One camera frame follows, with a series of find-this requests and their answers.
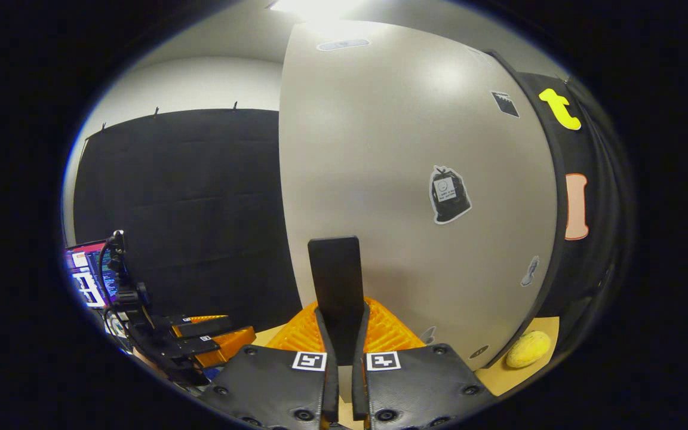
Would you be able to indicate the large ceiling light panel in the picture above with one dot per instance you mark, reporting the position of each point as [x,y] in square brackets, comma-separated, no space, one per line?
[314,7]

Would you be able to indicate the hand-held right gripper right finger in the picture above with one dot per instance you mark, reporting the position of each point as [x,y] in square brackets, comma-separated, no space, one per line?
[359,370]

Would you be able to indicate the light grey cabinet door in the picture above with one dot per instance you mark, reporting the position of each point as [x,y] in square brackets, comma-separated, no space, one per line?
[392,131]

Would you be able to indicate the black backdrop cloth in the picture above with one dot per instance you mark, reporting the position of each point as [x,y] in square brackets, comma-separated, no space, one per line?
[189,209]

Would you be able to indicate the computer screen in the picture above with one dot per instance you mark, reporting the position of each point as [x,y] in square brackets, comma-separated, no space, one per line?
[84,275]

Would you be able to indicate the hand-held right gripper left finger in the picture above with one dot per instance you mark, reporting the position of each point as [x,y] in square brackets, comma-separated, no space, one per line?
[331,370]

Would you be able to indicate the yellow lumpy round object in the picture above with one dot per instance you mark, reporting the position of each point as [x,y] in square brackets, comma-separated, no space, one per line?
[528,349]

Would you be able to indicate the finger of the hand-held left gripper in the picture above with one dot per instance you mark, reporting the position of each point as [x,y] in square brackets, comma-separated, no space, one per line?
[224,345]
[200,326]

